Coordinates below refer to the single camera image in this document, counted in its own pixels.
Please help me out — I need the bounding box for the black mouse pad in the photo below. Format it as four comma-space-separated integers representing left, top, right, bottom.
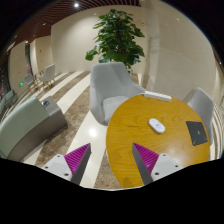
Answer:
186, 121, 208, 146

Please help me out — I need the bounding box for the pale green sofa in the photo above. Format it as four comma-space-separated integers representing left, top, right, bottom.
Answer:
0, 97, 48, 158

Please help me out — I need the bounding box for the white power strip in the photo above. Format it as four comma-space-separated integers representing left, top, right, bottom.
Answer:
144, 91, 172, 102

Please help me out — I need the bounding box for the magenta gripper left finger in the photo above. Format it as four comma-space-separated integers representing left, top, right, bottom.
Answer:
42, 143, 91, 185

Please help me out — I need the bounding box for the white chair in background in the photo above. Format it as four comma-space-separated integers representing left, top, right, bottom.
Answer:
39, 64, 55, 86

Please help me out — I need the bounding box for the round wooden table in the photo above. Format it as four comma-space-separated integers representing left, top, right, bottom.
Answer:
106, 95, 210, 188

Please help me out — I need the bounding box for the large green potted plant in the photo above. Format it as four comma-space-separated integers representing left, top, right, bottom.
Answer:
85, 9, 145, 69

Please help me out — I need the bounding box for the grey chair far background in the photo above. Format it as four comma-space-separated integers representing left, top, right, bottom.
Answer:
24, 74, 35, 90

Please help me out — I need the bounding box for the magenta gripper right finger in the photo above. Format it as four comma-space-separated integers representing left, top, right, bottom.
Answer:
132, 143, 182, 185

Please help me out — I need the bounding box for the grey armchair at right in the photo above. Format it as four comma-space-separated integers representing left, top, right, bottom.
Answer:
183, 87, 214, 145

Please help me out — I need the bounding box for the white computer mouse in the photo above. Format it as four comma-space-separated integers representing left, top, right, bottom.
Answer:
149, 118, 165, 134

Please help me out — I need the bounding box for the grey armchair behind table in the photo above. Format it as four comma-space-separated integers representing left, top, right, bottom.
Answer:
90, 62, 145, 126

